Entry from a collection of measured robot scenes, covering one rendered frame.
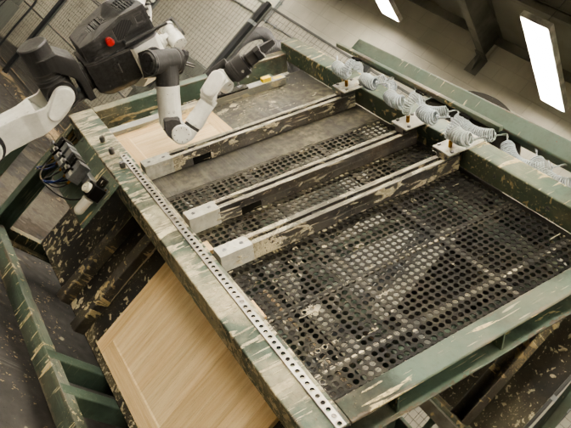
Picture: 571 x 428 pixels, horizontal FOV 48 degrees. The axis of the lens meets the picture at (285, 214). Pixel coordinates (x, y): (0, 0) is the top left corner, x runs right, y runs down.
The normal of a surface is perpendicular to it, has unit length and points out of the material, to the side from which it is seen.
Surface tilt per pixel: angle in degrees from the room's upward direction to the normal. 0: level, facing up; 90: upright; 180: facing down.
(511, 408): 90
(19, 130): 90
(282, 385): 54
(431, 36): 90
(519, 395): 90
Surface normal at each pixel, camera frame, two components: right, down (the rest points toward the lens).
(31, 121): 0.11, 0.62
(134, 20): 0.51, 0.48
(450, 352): -0.07, -0.80
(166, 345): -0.56, -0.44
